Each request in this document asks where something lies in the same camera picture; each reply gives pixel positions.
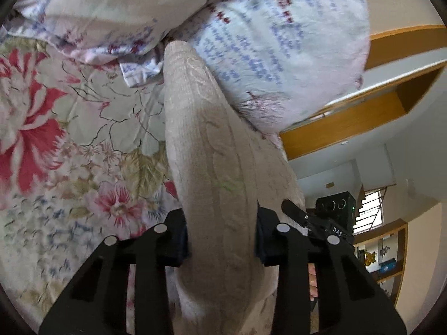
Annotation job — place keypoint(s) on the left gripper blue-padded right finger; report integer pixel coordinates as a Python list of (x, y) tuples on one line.
[(348, 298)]

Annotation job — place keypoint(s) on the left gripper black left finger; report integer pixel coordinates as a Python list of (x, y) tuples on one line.
[(95, 299)]

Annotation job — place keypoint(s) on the beige cable-knit sweater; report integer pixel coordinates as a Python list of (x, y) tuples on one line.
[(223, 172)]

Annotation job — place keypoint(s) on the person's right hand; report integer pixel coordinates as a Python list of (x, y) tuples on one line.
[(312, 281)]

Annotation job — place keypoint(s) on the wooden shelf unit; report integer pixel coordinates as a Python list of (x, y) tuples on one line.
[(382, 250)]

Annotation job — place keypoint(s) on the floral bedspread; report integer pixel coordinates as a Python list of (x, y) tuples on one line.
[(83, 157)]

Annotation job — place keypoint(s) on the yellow wooden headboard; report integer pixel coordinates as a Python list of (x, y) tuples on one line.
[(379, 102)]

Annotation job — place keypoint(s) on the lavender-print white pillow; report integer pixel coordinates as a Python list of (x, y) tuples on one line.
[(280, 61)]

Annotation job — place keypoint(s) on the pink pillow with green clover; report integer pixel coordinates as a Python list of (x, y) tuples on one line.
[(98, 31)]

